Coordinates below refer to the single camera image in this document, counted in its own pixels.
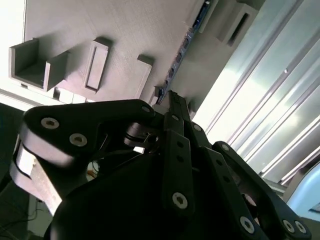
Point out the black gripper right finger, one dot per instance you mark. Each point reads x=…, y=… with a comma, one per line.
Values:
x=225, y=175

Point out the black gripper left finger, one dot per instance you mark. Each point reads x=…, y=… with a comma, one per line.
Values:
x=62, y=135

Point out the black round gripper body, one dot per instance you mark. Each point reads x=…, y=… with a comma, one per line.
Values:
x=120, y=205

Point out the RAM stick with black chips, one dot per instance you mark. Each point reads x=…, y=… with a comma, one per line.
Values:
x=179, y=58

